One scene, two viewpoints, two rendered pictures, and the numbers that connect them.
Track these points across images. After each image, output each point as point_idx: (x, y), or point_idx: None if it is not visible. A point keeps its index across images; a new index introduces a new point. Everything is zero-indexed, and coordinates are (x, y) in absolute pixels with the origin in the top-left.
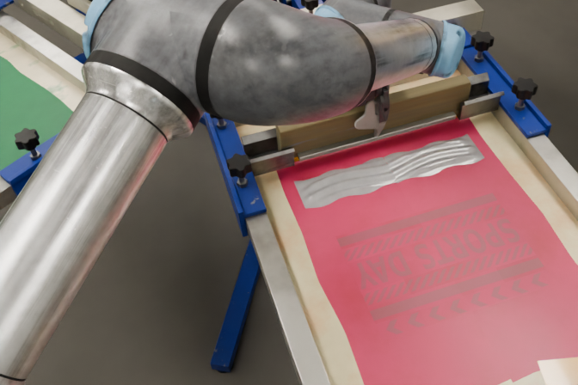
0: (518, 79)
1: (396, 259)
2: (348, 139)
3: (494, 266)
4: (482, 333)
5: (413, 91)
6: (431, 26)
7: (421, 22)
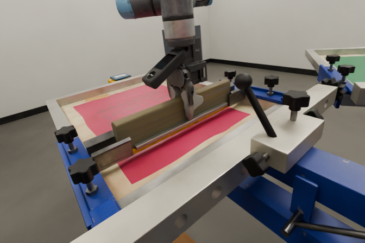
0: (68, 132)
1: (156, 100)
2: None
3: (117, 107)
4: (125, 96)
5: (156, 106)
6: None
7: None
